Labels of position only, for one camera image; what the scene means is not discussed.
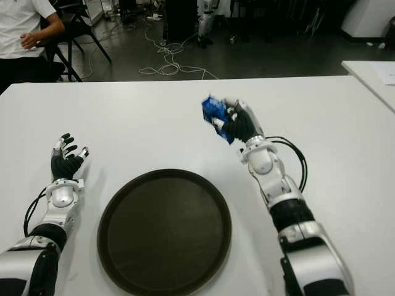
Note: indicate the person in white shirt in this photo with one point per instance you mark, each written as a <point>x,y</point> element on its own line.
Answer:
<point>18,24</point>

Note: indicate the large white cabinet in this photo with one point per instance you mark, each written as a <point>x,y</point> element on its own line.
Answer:
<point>367,18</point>

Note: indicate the black folding chair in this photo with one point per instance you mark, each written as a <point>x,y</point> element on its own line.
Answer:
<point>74,31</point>

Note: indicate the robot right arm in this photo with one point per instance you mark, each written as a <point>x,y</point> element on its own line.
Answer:
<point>262,160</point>

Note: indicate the white paper sheet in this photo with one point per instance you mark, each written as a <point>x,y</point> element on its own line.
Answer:
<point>387,75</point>

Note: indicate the low white cabinet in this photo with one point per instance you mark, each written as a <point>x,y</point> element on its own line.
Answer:
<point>94,10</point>

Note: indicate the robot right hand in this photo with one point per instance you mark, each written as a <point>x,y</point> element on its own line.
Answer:
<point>245,126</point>

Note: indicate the metal folding stand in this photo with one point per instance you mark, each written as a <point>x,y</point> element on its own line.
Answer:
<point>314,21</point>

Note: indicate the small white floor object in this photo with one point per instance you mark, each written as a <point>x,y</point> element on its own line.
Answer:
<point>382,46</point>

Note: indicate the round dark brown tray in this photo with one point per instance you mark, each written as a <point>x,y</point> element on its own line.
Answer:
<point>163,234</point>

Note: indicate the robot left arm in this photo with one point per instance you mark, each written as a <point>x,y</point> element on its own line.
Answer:
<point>60,197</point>

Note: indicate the black cabinet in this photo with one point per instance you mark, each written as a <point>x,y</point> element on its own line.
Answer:
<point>182,18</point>

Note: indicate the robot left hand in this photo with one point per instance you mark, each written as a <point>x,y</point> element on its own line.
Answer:
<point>63,166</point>

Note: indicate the white side table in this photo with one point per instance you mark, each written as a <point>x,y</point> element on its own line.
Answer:
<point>367,74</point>

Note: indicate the white power strip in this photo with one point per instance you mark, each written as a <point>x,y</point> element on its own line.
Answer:
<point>154,17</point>

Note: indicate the blue Oreo packet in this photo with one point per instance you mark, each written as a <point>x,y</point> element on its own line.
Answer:
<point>211,108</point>

